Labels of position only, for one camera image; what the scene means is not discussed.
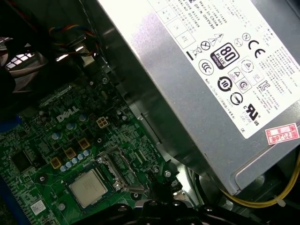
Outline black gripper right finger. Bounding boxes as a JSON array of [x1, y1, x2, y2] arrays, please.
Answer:
[[163, 178, 261, 225]]

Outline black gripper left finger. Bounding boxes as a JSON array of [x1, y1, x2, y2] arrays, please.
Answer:
[[92, 180, 165, 225]]

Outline silver CPU chip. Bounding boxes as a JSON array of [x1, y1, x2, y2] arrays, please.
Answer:
[[69, 171, 108, 208]]

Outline CPU socket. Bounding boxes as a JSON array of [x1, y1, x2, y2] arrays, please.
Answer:
[[61, 164, 119, 211]]

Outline metal socket cover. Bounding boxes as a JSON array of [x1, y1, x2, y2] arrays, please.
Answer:
[[95, 150, 146, 193]]

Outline grey power supply unit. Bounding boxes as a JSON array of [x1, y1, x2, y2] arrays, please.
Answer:
[[98, 0, 300, 196]]

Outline green Dell motherboard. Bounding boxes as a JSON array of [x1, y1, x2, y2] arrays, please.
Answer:
[[0, 67, 195, 225]]

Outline blue expansion slot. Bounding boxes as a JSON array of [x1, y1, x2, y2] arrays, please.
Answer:
[[0, 174, 28, 225]]

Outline blue motherboard connector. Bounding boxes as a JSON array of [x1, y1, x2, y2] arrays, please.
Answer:
[[0, 114, 24, 133]]

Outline black case fan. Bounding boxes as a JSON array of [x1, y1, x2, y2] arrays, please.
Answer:
[[0, 36, 50, 94]]

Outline black open PC case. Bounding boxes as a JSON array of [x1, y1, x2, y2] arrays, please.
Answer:
[[0, 0, 300, 225]]

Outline yellow power wires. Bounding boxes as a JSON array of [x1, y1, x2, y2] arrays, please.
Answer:
[[220, 152, 300, 208]]

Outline multicoloured fan wire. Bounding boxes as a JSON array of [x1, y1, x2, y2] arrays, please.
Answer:
[[48, 24, 102, 58]]

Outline thin red wire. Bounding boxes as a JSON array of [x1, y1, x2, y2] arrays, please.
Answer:
[[13, 0, 39, 32]]

